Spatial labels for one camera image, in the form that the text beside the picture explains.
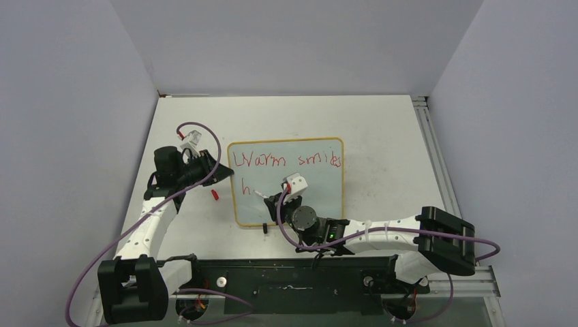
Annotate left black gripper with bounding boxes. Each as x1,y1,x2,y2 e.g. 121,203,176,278
176,149,234,188

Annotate white red marker pen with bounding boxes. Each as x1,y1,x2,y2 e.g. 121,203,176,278
254,189,269,199

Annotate yellow-framed whiteboard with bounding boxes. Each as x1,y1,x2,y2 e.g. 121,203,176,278
227,137,344,227

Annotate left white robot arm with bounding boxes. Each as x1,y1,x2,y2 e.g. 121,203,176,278
97,146,234,325

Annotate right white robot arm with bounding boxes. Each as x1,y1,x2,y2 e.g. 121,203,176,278
263,193,476,292

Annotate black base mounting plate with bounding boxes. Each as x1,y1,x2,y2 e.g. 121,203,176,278
181,257,430,315

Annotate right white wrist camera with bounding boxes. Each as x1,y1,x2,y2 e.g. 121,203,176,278
282,172,308,196

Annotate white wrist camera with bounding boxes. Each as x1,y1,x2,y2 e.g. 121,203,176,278
179,130,202,152
282,172,308,196

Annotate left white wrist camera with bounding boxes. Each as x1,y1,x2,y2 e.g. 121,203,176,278
179,130,202,152

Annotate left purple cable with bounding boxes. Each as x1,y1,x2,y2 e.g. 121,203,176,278
65,121,222,327

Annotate purple cable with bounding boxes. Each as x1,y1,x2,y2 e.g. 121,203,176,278
276,187,501,264
65,121,222,327

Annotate aluminium rail frame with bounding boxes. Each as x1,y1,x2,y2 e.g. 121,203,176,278
411,96,462,218

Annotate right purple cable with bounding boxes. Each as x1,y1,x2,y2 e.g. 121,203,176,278
276,187,501,264

